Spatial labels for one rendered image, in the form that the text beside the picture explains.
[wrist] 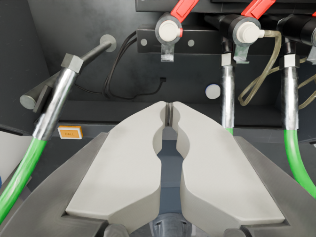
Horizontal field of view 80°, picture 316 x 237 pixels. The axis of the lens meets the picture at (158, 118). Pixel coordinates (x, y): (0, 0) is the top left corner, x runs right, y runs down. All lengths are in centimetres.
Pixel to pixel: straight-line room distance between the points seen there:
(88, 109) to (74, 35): 18
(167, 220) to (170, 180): 14
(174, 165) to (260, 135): 46
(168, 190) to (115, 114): 43
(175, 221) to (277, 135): 45
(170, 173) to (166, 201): 12
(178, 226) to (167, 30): 67
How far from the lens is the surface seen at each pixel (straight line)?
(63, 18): 54
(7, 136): 158
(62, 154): 203
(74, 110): 54
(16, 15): 53
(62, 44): 55
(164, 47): 22
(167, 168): 85
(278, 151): 201
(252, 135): 50
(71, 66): 23
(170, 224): 76
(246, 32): 22
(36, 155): 24
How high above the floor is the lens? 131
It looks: 58 degrees down
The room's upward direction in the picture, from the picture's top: 176 degrees counter-clockwise
